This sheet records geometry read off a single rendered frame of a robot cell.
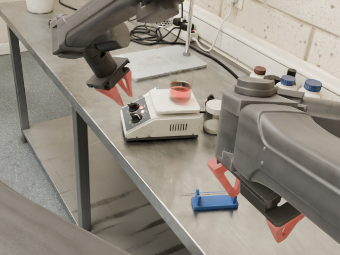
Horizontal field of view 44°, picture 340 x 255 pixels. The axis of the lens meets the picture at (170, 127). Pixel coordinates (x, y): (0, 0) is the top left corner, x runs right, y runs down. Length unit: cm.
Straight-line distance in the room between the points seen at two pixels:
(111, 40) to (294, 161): 66
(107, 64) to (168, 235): 97
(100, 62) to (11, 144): 153
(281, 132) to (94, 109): 96
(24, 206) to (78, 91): 118
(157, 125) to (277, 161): 79
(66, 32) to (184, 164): 43
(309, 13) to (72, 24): 81
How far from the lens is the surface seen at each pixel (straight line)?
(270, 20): 153
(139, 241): 176
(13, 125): 263
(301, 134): 33
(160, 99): 113
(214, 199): 94
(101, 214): 186
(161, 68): 149
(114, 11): 69
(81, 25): 80
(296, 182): 30
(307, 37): 143
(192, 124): 111
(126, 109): 118
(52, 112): 272
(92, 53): 98
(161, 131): 110
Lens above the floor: 138
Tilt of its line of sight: 33 degrees down
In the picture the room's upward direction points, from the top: 5 degrees clockwise
